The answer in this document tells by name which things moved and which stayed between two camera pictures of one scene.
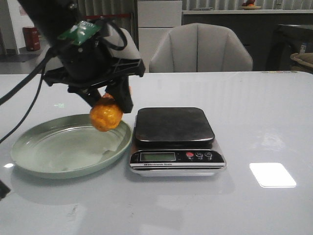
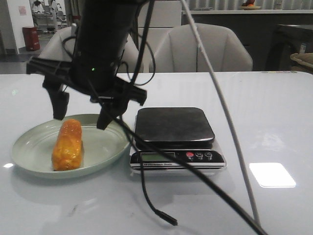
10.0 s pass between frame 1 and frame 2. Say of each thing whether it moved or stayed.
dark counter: stayed
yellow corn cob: moved
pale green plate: stayed
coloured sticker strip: stayed
